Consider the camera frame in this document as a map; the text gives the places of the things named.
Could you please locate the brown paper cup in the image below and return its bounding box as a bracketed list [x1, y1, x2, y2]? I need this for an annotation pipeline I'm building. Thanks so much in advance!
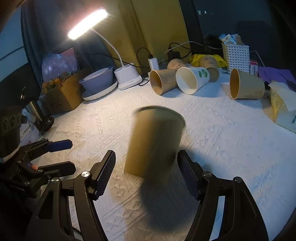
[199, 55, 219, 82]
[166, 59, 187, 69]
[124, 105, 186, 183]
[149, 69, 177, 95]
[230, 68, 265, 99]

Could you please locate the black metal cup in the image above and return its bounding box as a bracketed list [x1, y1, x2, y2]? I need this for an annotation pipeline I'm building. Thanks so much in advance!
[25, 99, 54, 136]

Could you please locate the white paper cup green logo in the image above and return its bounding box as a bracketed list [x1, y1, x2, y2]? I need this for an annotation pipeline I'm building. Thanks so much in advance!
[176, 67, 210, 95]

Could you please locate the brown cardboard box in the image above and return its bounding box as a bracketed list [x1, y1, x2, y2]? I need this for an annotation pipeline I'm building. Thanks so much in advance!
[40, 68, 89, 115]

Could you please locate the clear plastic bag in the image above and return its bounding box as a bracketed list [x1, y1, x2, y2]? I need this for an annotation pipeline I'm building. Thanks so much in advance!
[41, 53, 79, 82]

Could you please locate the white plate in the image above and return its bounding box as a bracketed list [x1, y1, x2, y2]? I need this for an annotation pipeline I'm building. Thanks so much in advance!
[82, 81, 118, 101]

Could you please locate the blue-grey bowl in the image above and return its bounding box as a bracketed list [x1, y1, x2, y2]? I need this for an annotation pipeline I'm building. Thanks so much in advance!
[79, 66, 113, 94]

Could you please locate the yellow tissue box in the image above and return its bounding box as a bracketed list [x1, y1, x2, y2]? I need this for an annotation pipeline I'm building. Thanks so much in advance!
[269, 81, 295, 133]

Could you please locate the white LED desk lamp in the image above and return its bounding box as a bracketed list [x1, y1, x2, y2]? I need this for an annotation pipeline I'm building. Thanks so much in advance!
[67, 8, 142, 90]

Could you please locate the white power adapter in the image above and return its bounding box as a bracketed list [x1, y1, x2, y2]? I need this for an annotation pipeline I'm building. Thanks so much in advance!
[148, 58, 159, 71]

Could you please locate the purple cloth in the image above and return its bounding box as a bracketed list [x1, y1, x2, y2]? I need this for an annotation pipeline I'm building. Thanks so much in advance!
[258, 67, 295, 84]

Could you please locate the pink white small box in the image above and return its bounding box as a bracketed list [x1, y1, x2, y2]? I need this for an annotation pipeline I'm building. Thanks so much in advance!
[249, 60, 258, 77]

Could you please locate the white perforated plastic basket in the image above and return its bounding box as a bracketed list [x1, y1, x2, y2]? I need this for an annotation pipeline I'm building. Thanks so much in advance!
[222, 43, 250, 73]

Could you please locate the yellow plastic bag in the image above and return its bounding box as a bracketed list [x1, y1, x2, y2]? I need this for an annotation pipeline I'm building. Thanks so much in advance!
[189, 54, 228, 68]

